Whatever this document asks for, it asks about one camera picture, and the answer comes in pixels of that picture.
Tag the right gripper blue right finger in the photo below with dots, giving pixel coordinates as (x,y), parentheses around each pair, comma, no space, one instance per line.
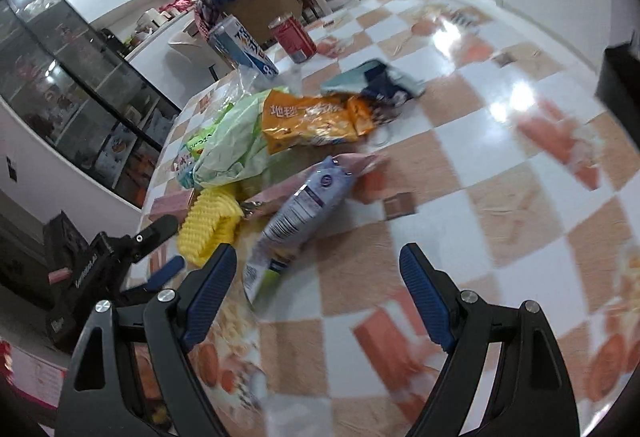
(445,310)

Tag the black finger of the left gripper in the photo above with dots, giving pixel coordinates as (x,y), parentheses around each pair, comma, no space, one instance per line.
(158,232)

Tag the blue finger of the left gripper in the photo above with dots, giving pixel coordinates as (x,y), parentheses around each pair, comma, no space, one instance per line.
(165,274)

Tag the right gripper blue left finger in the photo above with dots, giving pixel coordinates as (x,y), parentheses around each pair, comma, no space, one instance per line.
(180,319)

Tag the green plastic bag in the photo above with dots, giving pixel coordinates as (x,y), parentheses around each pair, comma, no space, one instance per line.
(237,150)

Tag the lavender snack packet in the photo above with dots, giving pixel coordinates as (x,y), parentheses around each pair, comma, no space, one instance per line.
(298,207)

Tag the orange snack bag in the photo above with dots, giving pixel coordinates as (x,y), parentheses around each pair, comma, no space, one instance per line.
(289,121)

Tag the pink carton box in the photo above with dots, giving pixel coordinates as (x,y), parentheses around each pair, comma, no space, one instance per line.
(176,204)

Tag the black round trash bin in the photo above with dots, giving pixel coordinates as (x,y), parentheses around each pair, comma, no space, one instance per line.
(618,88)

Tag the yellow corrugated sponge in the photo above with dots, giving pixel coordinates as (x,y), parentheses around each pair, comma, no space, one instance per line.
(212,220)

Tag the glass display cabinet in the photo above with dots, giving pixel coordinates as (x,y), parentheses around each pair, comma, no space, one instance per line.
(81,97)

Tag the blue white drink carton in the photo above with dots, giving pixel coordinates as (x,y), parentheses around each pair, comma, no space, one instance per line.
(233,39)

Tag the red soda can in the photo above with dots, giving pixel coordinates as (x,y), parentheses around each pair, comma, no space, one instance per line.
(293,38)

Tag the cardboard box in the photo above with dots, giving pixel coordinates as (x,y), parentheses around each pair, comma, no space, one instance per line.
(256,15)

